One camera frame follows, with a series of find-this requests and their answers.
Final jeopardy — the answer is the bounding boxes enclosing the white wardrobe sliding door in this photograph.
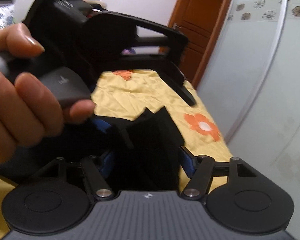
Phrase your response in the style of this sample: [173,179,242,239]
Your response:
[197,0,300,239]

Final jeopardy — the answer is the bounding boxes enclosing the floral white pillow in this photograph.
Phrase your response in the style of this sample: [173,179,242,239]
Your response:
[0,4,14,29]

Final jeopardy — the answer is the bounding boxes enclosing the person's left hand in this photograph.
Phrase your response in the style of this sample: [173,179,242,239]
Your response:
[0,22,96,165]

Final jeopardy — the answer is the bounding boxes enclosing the black pants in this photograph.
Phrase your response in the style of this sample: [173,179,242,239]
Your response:
[93,107,185,191]

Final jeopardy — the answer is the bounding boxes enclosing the brown wooden door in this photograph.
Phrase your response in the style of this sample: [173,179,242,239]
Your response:
[168,0,231,88]

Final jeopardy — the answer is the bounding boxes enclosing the yellow carrot print quilt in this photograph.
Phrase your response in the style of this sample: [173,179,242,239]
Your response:
[0,68,235,240]

